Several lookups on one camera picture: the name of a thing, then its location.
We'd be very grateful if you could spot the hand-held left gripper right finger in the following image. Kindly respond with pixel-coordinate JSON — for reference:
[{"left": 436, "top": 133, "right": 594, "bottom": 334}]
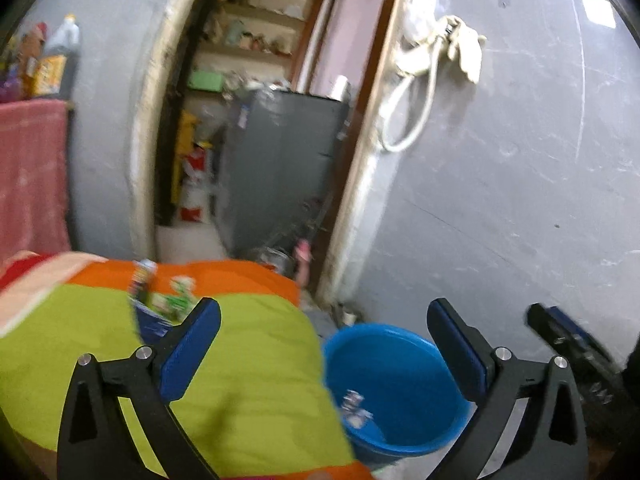
[{"left": 426, "top": 298, "right": 589, "bottom": 480}]

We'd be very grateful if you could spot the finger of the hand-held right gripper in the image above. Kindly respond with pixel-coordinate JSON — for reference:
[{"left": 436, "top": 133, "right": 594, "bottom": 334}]
[{"left": 525, "top": 302, "right": 598, "bottom": 361}]

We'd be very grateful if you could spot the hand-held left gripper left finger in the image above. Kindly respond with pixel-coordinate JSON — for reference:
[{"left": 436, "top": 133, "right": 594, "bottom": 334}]
[{"left": 56, "top": 297, "right": 222, "bottom": 480}]

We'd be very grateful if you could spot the blue plastic bucket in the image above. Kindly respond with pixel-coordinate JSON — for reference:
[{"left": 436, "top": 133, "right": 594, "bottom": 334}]
[{"left": 322, "top": 323, "right": 474, "bottom": 467}]

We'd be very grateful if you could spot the silver wrapper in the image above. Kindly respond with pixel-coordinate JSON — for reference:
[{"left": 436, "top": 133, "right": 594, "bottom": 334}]
[{"left": 340, "top": 389, "right": 374, "bottom": 428}]

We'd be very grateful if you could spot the dark blue snack packet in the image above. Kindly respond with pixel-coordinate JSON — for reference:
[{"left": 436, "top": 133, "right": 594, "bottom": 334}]
[{"left": 127, "top": 259, "right": 177, "bottom": 342}]

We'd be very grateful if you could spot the multicolour patchwork blanket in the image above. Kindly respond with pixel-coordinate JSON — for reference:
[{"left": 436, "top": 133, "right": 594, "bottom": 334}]
[{"left": 0, "top": 252, "right": 373, "bottom": 480}]

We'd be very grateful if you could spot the green white wrapper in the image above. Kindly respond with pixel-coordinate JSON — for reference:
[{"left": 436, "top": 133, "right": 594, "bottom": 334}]
[{"left": 152, "top": 275, "right": 197, "bottom": 320}]

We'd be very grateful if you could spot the metal pot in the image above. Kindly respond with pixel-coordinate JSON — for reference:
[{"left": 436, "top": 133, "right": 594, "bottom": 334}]
[{"left": 255, "top": 247, "right": 292, "bottom": 274}]

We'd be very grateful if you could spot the pink bottle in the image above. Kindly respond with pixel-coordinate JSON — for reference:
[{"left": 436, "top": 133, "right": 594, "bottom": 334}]
[{"left": 295, "top": 240, "right": 314, "bottom": 282}]

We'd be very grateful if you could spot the red white cylinder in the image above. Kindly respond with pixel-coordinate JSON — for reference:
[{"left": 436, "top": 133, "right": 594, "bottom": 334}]
[{"left": 179, "top": 142, "right": 214, "bottom": 224}]

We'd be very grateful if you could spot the grey cabinet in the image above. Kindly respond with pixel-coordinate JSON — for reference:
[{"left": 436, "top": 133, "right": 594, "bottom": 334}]
[{"left": 217, "top": 87, "right": 351, "bottom": 262}]

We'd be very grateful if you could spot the pink checked cloth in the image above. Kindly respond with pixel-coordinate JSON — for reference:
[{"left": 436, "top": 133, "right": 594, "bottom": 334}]
[{"left": 0, "top": 99, "right": 72, "bottom": 267}]

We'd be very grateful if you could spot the green box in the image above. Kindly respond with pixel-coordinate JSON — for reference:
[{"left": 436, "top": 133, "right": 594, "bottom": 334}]
[{"left": 188, "top": 70, "right": 225, "bottom": 94}]

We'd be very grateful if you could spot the yellow box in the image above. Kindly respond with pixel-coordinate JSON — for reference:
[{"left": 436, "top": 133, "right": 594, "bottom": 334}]
[{"left": 32, "top": 55, "right": 69, "bottom": 97}]

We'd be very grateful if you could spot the white cord loop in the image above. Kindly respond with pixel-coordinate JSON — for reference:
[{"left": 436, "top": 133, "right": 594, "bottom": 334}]
[{"left": 379, "top": 35, "right": 445, "bottom": 154}]

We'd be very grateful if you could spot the brown wooden door frame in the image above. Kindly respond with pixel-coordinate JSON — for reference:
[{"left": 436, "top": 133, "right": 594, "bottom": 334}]
[{"left": 320, "top": 0, "right": 418, "bottom": 307}]

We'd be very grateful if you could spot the cluttered wall shelf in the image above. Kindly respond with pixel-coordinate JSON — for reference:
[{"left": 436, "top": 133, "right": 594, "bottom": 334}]
[{"left": 192, "top": 0, "right": 323, "bottom": 92}]

